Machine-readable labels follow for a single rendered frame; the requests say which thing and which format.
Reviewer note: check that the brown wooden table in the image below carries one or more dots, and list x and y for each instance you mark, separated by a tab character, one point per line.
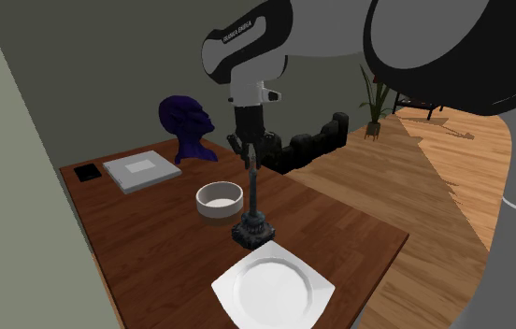
148	246

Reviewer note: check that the purple head bust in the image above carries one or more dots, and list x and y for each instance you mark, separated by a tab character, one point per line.
187	123

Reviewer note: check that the white round bowl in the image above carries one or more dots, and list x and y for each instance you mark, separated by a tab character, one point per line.
219	203

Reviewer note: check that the black sofa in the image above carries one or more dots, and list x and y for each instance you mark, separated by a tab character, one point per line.
312	143

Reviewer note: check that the black phone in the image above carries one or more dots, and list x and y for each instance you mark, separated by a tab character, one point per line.
87	172

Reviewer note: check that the dark tower figure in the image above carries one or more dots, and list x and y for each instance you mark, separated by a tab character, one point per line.
253	200

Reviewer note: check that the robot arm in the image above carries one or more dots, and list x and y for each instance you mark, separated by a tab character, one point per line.
322	27

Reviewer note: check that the dark low bench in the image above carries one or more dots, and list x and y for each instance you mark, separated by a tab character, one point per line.
415	104

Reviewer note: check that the green potted plant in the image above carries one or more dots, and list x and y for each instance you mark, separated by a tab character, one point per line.
374	102

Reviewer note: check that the grey flat box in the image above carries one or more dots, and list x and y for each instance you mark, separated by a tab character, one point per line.
141	171

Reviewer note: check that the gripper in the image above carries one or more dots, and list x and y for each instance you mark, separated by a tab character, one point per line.
249	119

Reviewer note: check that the white square plate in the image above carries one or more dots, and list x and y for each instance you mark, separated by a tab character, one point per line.
272	289

